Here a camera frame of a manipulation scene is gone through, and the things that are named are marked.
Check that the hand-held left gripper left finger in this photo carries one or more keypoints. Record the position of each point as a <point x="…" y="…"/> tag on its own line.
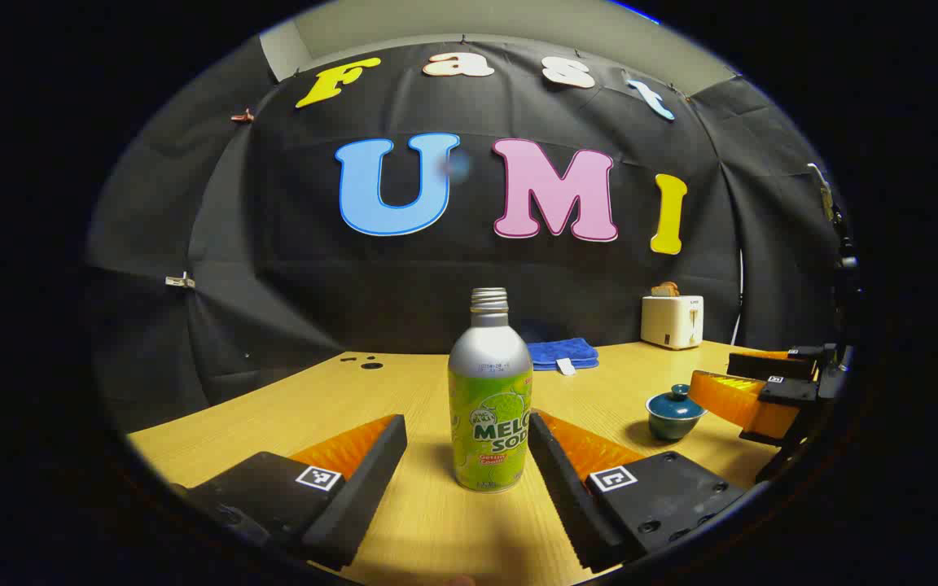
<point x="363" y="496"/>

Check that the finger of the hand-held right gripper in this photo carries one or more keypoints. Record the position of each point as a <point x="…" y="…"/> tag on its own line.
<point x="770" y="366"/>
<point x="791" y="392"/>

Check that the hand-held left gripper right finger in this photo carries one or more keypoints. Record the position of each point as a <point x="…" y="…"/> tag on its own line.
<point x="563" y="496"/>

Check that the teal teacup lid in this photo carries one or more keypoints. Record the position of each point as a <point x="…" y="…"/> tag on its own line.
<point x="675" y="401"/>

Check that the silver green label water bottle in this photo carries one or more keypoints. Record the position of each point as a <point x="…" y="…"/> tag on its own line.
<point x="489" y="407"/>

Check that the white toaster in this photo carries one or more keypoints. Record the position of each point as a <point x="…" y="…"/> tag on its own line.
<point x="671" y="321"/>

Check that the toast slice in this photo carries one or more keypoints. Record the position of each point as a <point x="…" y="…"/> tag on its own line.
<point x="665" y="290"/>

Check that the folded blue towel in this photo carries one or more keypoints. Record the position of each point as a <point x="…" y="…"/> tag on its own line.
<point x="560" y="352"/>

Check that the black backdrop cloth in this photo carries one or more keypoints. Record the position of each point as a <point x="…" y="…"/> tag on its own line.
<point x="469" y="277"/>

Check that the white cloth clip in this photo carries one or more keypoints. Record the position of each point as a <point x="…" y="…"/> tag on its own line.
<point x="180" y="282"/>

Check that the orange cloth clip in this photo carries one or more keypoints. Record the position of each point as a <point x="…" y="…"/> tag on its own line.
<point x="243" y="116"/>

